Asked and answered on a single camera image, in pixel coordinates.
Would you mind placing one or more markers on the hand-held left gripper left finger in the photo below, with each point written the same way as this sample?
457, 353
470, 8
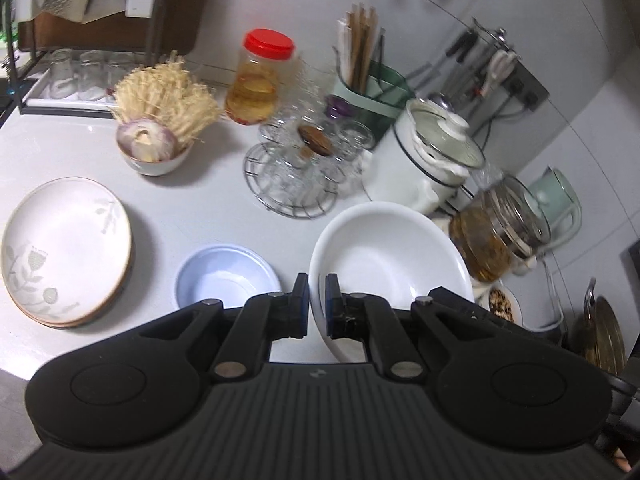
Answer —
299, 305

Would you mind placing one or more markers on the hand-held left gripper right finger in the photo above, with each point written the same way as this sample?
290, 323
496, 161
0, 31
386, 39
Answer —
331, 305

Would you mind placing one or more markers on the large white bowl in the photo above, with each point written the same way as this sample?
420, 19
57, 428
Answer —
395, 250

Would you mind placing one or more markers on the pale blue bowl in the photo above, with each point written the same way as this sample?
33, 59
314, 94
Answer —
220, 275

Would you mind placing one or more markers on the metal pan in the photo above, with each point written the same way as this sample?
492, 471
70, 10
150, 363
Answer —
602, 330

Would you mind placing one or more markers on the white pot with glass lid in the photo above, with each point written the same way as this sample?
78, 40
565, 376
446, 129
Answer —
415, 170

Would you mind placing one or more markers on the small dish with food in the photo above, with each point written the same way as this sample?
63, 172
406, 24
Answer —
502, 305

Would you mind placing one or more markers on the brown cork lid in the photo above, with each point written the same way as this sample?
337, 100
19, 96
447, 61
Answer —
315, 140

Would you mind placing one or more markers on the glass teapot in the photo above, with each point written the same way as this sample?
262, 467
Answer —
495, 230

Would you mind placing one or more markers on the small white bowl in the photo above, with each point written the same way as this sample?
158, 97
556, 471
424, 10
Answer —
155, 165

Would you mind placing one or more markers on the green chopstick holder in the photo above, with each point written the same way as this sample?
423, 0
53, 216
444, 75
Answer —
380, 95

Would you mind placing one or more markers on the mint green mug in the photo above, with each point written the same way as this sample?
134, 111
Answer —
557, 200

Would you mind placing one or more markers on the red lid plastic jar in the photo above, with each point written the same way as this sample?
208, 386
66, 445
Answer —
257, 80

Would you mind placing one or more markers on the clear glass jar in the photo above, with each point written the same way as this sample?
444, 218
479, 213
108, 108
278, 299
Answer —
120, 67
91, 77
61, 75

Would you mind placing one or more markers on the brown wooden cutting board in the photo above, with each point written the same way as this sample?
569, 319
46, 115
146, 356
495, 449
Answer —
175, 25

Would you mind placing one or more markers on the white drip tray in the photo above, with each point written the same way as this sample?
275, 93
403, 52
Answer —
40, 102

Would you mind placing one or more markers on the black metal dish rack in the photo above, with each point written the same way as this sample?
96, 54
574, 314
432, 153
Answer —
12, 60

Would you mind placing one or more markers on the wall knife rack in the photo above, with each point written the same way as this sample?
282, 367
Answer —
500, 65

